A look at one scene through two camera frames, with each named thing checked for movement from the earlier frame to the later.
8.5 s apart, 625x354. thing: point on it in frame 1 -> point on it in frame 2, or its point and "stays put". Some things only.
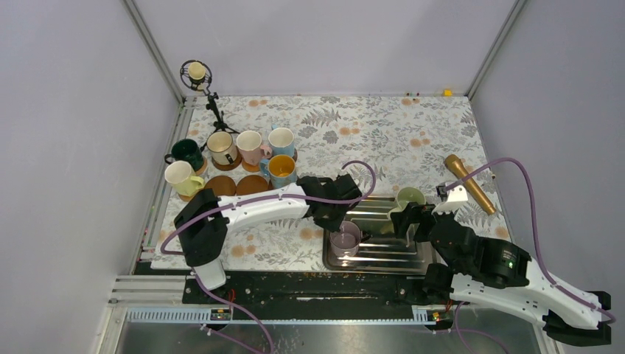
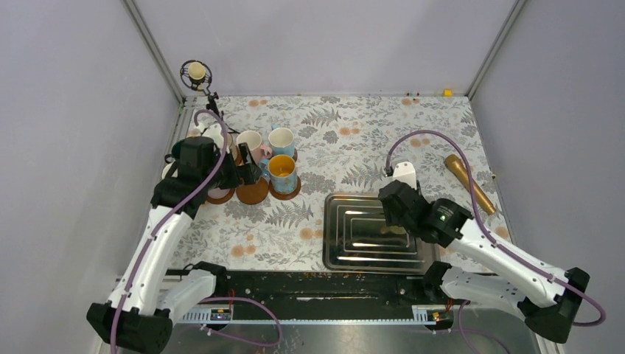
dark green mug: (186, 150) stays put
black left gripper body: (332, 221) -> (226, 176)
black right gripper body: (455, 266) -> (393, 220)
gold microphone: (458, 168) stays put
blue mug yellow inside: (281, 169) stays put
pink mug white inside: (249, 144) stays put
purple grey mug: (346, 241) -> (218, 192)
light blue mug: (281, 141) stays put
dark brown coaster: (251, 184) stays put
